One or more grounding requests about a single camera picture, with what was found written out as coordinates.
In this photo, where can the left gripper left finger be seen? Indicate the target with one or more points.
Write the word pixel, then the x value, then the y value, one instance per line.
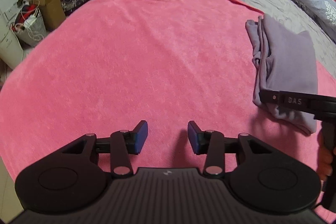
pixel 79 173

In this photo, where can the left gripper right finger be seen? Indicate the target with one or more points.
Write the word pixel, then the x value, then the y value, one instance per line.
pixel 258 175

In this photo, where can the purple garment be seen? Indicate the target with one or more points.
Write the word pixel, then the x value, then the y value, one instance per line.
pixel 284 61

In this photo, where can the person's right hand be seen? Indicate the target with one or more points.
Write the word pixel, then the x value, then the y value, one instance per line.
pixel 324 159

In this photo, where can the pink towel blanket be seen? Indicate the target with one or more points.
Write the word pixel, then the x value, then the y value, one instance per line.
pixel 114 63

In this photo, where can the cardboard box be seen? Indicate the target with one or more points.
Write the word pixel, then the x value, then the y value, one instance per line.
pixel 52 13

